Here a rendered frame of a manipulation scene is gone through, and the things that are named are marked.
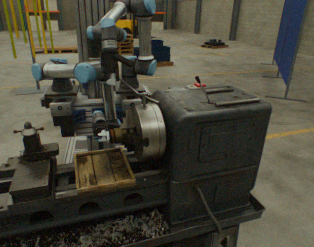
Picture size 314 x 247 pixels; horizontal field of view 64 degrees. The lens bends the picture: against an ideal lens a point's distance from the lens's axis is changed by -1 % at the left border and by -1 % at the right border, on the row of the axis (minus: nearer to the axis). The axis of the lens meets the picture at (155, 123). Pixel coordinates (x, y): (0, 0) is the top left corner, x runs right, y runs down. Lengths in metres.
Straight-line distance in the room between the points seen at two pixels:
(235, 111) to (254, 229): 1.38
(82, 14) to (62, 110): 0.70
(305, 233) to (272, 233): 0.29
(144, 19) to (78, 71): 0.56
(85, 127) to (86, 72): 0.65
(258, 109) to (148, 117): 0.59
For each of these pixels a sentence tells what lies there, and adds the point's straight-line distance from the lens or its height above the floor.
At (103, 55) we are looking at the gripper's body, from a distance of 1.38.
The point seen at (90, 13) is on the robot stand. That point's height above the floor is 1.68.
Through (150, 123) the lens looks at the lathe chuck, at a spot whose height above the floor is 1.18.
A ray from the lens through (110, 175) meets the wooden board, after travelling 1.44.
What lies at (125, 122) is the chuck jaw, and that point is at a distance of 1.42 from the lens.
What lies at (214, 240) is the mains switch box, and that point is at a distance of 1.81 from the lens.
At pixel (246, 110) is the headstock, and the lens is 1.43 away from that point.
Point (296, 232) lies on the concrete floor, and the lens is 2.66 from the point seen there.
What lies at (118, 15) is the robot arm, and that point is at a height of 1.68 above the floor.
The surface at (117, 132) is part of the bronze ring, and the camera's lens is 1.37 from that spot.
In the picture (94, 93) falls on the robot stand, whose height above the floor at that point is 1.10.
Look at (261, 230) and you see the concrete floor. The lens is 2.54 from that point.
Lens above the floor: 1.72
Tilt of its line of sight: 24 degrees down
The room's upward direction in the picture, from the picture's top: 1 degrees clockwise
